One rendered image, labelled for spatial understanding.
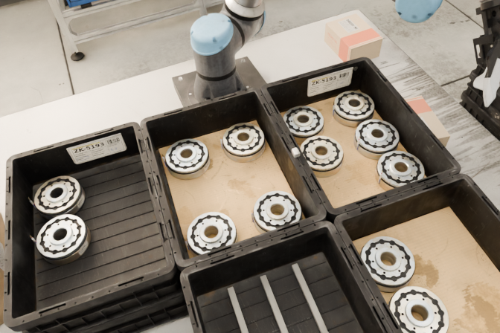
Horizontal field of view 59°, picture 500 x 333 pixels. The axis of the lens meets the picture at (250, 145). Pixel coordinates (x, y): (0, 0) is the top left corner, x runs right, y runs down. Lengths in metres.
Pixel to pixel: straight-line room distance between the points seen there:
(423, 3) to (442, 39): 2.05
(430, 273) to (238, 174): 0.46
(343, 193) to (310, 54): 0.67
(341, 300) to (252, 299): 0.17
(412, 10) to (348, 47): 0.60
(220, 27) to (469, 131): 0.76
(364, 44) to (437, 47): 1.40
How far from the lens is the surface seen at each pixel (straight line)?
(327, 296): 0.90
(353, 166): 1.07
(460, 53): 2.86
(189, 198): 1.02
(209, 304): 0.90
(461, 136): 1.38
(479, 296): 0.97
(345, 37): 1.52
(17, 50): 3.22
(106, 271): 0.98
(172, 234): 0.87
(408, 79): 1.51
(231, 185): 1.03
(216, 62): 1.23
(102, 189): 1.10
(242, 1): 1.26
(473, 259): 1.01
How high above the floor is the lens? 1.67
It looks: 50 degrees down
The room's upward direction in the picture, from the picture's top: 5 degrees counter-clockwise
